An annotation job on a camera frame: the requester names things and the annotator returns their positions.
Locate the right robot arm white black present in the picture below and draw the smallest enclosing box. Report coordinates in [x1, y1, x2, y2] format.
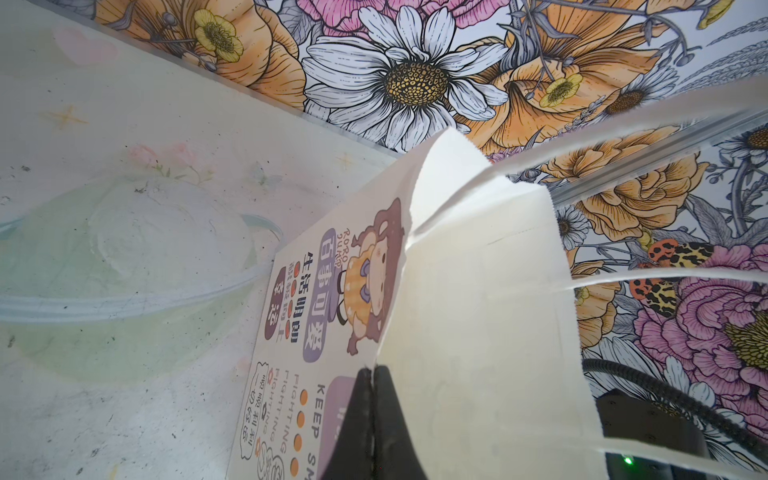
[596, 389, 711, 480]

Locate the white printed paper bag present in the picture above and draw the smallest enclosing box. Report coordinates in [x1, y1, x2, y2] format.
[227, 76, 767, 479]

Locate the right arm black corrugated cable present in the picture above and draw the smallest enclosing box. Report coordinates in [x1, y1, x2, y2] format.
[581, 358, 768, 463]

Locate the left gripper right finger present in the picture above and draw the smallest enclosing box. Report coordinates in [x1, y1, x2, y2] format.
[372, 365, 427, 480]

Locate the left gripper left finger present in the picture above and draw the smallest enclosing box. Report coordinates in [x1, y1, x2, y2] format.
[322, 368, 375, 480]

